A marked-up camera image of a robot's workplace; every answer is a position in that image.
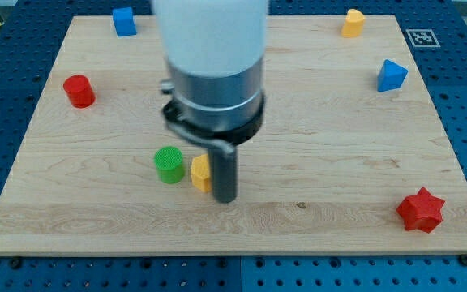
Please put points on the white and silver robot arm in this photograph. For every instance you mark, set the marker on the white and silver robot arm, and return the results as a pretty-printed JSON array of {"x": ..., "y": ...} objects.
[{"x": 214, "y": 52}]

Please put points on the light wooden board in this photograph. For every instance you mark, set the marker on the light wooden board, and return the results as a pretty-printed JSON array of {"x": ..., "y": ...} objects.
[{"x": 323, "y": 176}]

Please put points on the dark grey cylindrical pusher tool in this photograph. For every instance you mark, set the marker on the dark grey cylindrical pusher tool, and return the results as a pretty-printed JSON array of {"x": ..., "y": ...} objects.
[{"x": 221, "y": 146}]

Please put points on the yellow hexagon block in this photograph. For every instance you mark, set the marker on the yellow hexagon block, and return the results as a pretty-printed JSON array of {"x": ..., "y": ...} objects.
[{"x": 200, "y": 173}]

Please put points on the green cylinder block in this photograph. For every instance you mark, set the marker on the green cylinder block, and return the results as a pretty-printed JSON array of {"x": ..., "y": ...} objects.
[{"x": 169, "y": 164}]

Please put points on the red cylinder block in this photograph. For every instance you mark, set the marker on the red cylinder block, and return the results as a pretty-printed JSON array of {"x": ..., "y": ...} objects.
[{"x": 79, "y": 91}]

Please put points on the blue cube block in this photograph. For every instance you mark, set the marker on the blue cube block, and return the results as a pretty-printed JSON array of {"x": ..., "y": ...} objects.
[{"x": 124, "y": 23}]

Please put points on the blue triangle block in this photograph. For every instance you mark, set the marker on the blue triangle block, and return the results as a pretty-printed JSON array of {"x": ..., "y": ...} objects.
[{"x": 391, "y": 76}]

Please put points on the yellow half-round block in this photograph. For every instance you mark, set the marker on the yellow half-round block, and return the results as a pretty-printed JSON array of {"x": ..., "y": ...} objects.
[{"x": 354, "y": 23}]

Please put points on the red star block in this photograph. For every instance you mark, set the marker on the red star block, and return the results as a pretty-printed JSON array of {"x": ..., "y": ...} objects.
[{"x": 422, "y": 211}]

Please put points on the white fiducial marker tag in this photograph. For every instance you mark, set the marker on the white fiducial marker tag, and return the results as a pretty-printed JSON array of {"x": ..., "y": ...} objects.
[{"x": 422, "y": 38}]

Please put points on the black bolt bottom left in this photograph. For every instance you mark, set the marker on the black bolt bottom left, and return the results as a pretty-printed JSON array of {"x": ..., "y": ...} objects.
[{"x": 15, "y": 263}]

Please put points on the black bolt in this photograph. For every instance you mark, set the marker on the black bolt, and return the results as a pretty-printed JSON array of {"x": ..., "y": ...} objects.
[
  {"x": 463, "y": 259},
  {"x": 15, "y": 263}
]

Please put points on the black bolt bottom right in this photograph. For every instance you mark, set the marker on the black bolt bottom right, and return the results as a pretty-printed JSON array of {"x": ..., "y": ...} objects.
[{"x": 463, "y": 259}]

